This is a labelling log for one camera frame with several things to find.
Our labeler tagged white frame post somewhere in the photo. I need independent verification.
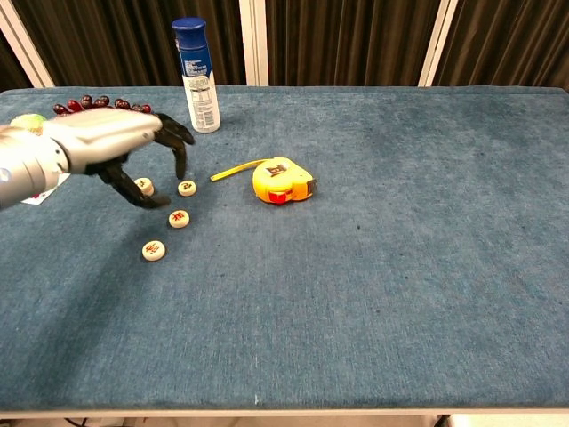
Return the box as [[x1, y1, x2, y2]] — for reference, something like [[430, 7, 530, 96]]
[[238, 0, 270, 87], [417, 0, 460, 87], [0, 0, 55, 89]]

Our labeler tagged seven of hearts playing card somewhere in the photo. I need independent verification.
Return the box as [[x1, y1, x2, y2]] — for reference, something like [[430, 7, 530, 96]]
[[20, 173, 72, 206]]

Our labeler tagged green doll face figure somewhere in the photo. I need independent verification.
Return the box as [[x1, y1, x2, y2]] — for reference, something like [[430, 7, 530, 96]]
[[9, 113, 48, 134]]

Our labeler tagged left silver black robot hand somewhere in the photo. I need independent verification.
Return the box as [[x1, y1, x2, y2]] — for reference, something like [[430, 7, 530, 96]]
[[42, 108, 196, 210]]

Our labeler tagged yellow tape measure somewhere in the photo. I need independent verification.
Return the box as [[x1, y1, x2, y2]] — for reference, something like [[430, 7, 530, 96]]
[[210, 156, 318, 206]]

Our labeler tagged dark pleated curtain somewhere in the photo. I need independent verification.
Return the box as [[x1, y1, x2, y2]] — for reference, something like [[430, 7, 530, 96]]
[[265, 0, 442, 87], [0, 29, 33, 92], [433, 0, 569, 93], [11, 0, 246, 88]]

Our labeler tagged red grape bunch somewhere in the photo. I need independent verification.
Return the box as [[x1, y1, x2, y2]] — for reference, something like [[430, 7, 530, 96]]
[[52, 94, 154, 117]]

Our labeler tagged white bottle with blue cap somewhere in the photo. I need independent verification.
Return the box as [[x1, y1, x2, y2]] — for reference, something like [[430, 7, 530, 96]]
[[171, 17, 222, 134]]

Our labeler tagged blue table cloth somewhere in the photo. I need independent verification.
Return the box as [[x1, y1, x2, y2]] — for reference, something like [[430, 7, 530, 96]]
[[0, 85, 569, 411]]

